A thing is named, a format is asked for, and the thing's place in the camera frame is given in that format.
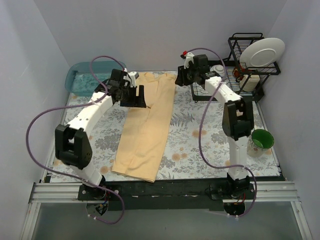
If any pale yellow t shirt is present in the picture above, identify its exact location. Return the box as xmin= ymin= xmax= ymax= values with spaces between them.
xmin=112 ymin=72 xmax=176 ymax=183

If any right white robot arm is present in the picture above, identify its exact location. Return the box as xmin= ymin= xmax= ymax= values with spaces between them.
xmin=175 ymin=51 xmax=254 ymax=199

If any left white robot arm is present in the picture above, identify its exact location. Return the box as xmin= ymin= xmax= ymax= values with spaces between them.
xmin=54 ymin=69 xmax=147 ymax=200

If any blue patterned white bowl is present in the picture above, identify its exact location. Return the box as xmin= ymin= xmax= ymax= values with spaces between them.
xmin=210 ymin=64 xmax=226 ymax=77

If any red mug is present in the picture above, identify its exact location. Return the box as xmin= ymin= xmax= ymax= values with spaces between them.
xmin=232 ymin=63 xmax=247 ymax=79

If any teal plastic basin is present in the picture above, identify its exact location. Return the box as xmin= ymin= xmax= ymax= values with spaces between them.
xmin=65 ymin=60 xmax=127 ymax=97

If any cream ceramic cup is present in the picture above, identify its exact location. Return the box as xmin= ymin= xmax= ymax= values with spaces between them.
xmin=239 ymin=74 xmax=260 ymax=92

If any white ceramic plate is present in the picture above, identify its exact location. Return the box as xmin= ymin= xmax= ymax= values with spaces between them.
xmin=239 ymin=37 xmax=286 ymax=68

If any green cup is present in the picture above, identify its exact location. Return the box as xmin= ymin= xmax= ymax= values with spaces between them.
xmin=247 ymin=129 xmax=275 ymax=158

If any black base bar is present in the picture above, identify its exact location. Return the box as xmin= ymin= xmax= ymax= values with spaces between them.
xmin=76 ymin=178 xmax=257 ymax=211

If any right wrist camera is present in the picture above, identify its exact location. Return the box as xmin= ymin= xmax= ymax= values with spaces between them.
xmin=180 ymin=51 xmax=195 ymax=69

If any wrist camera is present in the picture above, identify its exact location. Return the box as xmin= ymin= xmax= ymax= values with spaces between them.
xmin=124 ymin=71 xmax=140 ymax=87
xmin=180 ymin=51 xmax=195 ymax=69

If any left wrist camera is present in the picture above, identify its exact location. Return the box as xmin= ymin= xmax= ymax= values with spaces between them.
xmin=124 ymin=71 xmax=140 ymax=87

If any black wire dish rack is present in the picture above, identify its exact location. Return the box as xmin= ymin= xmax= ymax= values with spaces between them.
xmin=189 ymin=32 xmax=282 ymax=104

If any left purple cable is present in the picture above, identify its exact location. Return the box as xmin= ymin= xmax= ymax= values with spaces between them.
xmin=26 ymin=55 xmax=128 ymax=225

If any aluminium frame rail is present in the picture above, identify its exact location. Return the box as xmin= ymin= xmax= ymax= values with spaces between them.
xmin=27 ymin=177 xmax=312 ymax=240

